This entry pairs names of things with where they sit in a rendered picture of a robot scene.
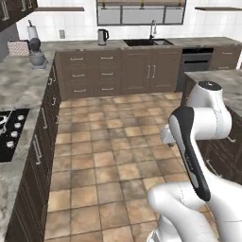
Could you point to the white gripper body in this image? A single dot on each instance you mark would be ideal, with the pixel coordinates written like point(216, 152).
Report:
point(166, 135)

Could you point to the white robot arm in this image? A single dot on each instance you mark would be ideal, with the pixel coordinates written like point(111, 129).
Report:
point(204, 124)

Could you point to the black sink basin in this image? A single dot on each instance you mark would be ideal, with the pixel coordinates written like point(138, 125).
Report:
point(141, 42)

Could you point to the brown island cupboards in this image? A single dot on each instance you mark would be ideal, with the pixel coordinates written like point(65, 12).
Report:
point(223, 157)

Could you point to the brown base cupboard run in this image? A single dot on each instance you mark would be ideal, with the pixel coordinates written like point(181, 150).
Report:
point(126, 72)

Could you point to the dark dishwasher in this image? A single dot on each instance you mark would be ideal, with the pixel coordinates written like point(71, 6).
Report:
point(195, 63)

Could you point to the brown drawer cupboard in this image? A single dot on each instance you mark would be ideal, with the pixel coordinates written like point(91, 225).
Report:
point(225, 58)

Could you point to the silver tap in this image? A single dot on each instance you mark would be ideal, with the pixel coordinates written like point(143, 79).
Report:
point(153, 29)

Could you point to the silver electric kettle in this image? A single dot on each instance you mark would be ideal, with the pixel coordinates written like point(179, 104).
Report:
point(102, 38)

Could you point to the grey framed window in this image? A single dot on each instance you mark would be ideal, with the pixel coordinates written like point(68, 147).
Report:
point(141, 15)

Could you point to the brown side cupboard run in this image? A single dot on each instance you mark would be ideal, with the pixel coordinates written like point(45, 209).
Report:
point(34, 164)

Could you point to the grey stand mixer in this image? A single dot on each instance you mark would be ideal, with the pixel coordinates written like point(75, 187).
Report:
point(37, 56)

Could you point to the black hob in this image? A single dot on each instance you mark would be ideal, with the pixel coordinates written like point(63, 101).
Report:
point(11, 138)

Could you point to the white paper towel roll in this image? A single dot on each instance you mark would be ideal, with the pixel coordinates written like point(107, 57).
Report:
point(31, 32)

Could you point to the patterned white box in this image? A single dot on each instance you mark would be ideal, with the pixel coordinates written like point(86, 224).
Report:
point(18, 48)

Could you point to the brown wall shelf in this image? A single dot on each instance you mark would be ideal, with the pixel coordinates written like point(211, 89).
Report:
point(60, 9)
point(219, 8)

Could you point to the grey wall socket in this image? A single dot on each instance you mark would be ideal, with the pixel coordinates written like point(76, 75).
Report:
point(62, 34)

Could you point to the dark wall cupboards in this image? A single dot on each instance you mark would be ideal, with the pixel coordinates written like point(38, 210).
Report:
point(12, 11)

